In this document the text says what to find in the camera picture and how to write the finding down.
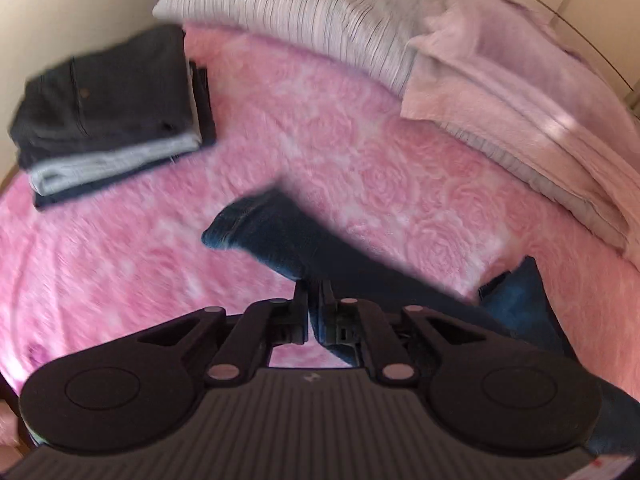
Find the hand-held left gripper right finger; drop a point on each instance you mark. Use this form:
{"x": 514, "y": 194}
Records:
{"x": 326, "y": 312}

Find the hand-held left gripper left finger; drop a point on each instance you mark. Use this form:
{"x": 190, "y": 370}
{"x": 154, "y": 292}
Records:
{"x": 301, "y": 312}

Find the blue denim pants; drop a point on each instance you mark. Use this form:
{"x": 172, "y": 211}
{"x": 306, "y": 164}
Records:
{"x": 280, "y": 240}

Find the dark navy folded pants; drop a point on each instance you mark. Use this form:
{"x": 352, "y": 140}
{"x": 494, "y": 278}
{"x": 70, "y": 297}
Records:
{"x": 206, "y": 110}

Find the light grey folded pants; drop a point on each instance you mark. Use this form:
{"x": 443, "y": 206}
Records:
{"x": 100, "y": 165}

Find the dark grey folded pants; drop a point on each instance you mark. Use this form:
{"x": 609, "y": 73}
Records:
{"x": 115, "y": 95}

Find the pink rose-pattern blanket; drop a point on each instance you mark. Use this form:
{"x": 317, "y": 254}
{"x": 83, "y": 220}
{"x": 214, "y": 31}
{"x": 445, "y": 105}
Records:
{"x": 350, "y": 160}

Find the pink folded quilt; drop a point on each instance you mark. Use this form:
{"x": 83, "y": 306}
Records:
{"x": 505, "y": 90}

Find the grey striped duvet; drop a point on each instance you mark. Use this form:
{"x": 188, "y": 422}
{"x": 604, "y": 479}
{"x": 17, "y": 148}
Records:
{"x": 310, "y": 5}

